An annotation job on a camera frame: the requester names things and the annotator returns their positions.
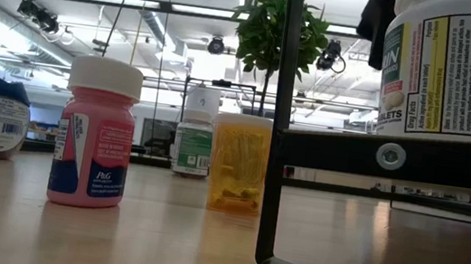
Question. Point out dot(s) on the large white drug-facts bottle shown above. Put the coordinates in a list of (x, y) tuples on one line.
[(448, 73)]

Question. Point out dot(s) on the black spotlight cluster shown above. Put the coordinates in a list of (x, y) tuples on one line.
[(45, 20)]

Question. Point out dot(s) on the thin black metal frame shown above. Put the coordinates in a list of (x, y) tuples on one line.
[(221, 83)]

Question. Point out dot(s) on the amber vial with white cap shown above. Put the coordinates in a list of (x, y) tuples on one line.
[(238, 164)]

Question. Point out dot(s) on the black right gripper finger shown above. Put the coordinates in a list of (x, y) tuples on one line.
[(370, 26)]

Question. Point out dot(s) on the black low rail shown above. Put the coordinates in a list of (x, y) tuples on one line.
[(149, 161)]

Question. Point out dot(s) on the black dome camera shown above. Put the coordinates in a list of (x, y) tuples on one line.
[(216, 46)]

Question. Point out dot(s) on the white cylindrical tank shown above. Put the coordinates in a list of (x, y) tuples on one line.
[(203, 98)]

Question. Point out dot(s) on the pink bottle with white cap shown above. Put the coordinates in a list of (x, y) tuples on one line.
[(92, 149)]

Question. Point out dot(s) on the green potted tree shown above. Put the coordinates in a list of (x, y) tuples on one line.
[(271, 32)]

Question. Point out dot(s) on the white bottle with green label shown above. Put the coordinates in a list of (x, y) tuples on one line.
[(192, 149)]

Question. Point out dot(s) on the black metal shelf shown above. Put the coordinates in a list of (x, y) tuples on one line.
[(441, 163)]

